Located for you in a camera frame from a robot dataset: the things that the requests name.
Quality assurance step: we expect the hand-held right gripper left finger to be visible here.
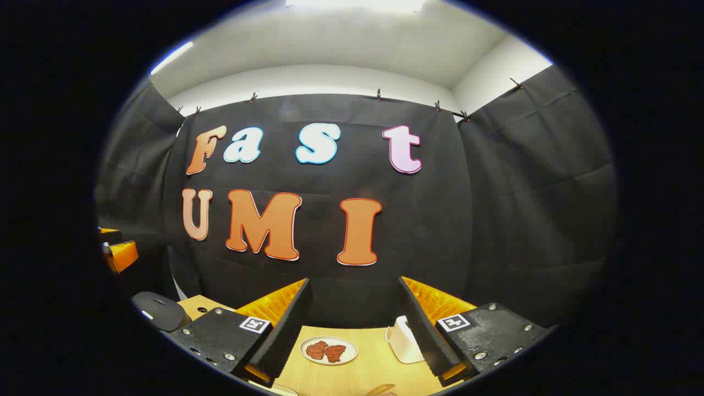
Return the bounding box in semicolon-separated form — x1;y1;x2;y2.
159;278;311;388

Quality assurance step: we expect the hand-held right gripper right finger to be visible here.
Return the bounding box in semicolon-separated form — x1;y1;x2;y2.
397;276;551;388

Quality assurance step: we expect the black silver rice cooker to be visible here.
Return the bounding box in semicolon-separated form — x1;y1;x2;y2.
132;291;190;332

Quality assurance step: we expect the white toaster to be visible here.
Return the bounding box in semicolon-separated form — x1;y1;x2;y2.
385;316;425;364

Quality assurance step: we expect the white round plate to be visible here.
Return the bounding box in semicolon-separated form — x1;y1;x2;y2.
300;336;359;366

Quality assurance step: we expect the black backdrop cloth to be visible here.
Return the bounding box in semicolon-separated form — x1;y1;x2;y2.
93;66;619;331

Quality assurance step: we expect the ceiling light panel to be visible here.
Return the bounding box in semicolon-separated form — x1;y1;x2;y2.
286;0;427;12

